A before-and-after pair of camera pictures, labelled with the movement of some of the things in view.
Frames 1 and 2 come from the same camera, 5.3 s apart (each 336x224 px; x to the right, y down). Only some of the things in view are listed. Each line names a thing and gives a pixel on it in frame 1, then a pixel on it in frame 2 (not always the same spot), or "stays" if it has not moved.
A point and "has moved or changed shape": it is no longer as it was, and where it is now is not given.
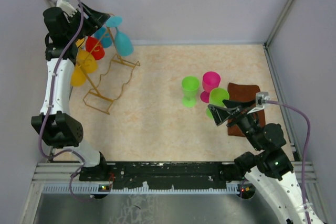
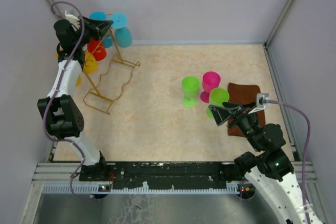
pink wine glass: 210,80 stays
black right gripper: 220,114 stays
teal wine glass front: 124,45 has moved or changed shape
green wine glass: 217,96 stays
